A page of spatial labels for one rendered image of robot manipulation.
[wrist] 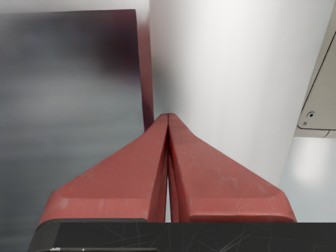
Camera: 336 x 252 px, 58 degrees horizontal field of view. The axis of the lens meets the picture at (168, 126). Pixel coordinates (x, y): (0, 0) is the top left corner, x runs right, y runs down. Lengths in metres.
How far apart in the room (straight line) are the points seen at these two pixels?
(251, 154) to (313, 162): 1.44
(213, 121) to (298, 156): 1.39
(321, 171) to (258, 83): 1.54
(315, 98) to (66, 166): 0.88
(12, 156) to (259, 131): 0.13
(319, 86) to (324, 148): 0.64
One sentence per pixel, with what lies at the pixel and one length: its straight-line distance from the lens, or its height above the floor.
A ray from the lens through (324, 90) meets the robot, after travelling 0.99.
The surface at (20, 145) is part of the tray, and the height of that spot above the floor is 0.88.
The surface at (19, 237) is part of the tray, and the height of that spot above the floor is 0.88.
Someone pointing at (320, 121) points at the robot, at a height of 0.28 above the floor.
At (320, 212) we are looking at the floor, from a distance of 1.94.
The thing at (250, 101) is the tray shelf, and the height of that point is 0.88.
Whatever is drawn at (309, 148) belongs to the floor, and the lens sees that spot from 1.54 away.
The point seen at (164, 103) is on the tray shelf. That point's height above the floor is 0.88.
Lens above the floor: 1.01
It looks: 54 degrees down
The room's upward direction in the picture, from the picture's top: 170 degrees clockwise
